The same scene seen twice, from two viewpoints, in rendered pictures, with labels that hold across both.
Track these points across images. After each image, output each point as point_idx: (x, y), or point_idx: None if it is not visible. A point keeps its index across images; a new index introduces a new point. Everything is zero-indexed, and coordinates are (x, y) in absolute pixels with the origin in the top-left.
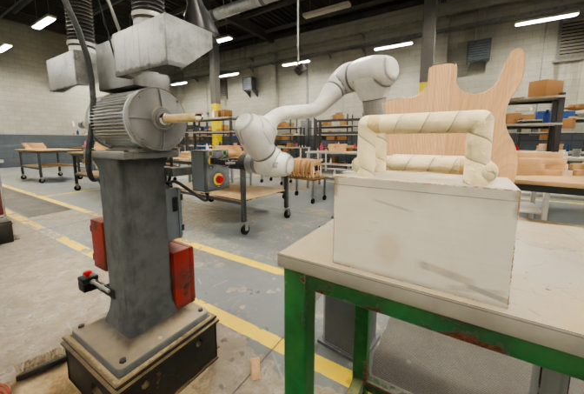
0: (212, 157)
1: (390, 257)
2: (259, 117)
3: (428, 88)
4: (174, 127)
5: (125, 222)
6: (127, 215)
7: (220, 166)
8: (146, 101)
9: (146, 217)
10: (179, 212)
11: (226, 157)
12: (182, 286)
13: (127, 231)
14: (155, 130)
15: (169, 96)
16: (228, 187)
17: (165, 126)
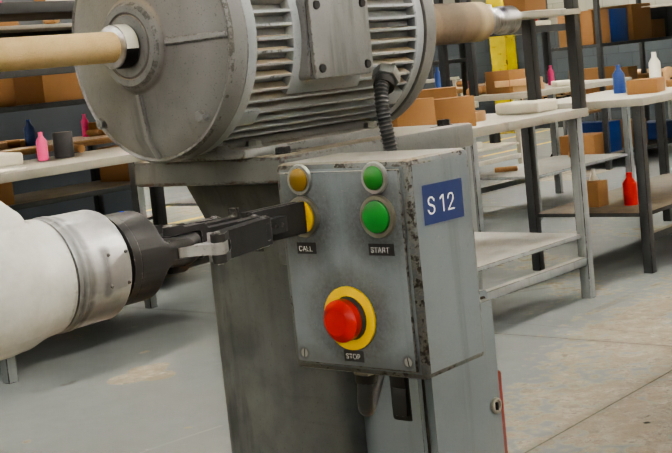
0: (280, 204)
1: None
2: None
3: None
4: (170, 70)
5: (225, 392)
6: (225, 371)
7: (356, 252)
8: None
9: (275, 402)
10: (415, 432)
11: (380, 208)
12: None
13: (229, 427)
14: (120, 91)
15: None
16: (424, 378)
17: (132, 73)
